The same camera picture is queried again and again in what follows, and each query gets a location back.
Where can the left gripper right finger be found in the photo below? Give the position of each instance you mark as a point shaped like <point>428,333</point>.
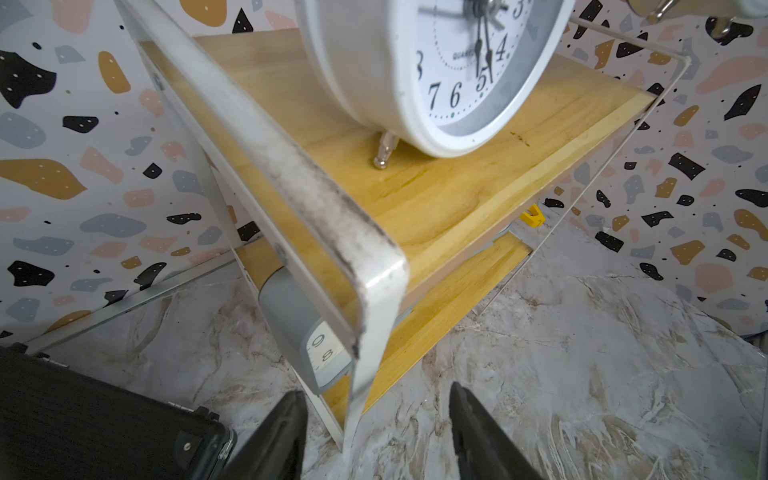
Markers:
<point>482,448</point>

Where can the yellow triangular plastic piece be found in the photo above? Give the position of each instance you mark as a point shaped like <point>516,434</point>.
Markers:
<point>533,217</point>

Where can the wooden two-tier shelf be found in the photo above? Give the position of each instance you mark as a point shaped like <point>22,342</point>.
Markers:
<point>390,258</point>

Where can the black flat box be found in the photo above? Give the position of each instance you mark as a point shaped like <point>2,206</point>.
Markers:
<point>59,424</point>

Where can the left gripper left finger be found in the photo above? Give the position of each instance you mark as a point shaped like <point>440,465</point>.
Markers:
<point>276,449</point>

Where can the white twin-bell alarm clock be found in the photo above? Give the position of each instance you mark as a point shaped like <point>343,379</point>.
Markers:
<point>443,76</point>

